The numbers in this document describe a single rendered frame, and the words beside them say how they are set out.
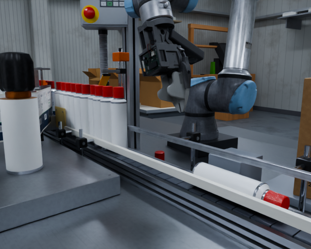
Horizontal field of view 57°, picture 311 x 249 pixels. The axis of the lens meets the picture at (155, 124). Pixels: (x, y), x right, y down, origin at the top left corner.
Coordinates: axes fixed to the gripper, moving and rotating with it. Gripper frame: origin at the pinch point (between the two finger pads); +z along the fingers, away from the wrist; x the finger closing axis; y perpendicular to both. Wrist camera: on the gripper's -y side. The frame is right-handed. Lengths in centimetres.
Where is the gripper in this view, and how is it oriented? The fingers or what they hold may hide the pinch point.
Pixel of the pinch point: (182, 106)
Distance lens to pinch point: 68.2
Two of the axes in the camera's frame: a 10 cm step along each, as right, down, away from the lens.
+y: -7.8, 1.3, -6.2
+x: 5.9, -1.8, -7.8
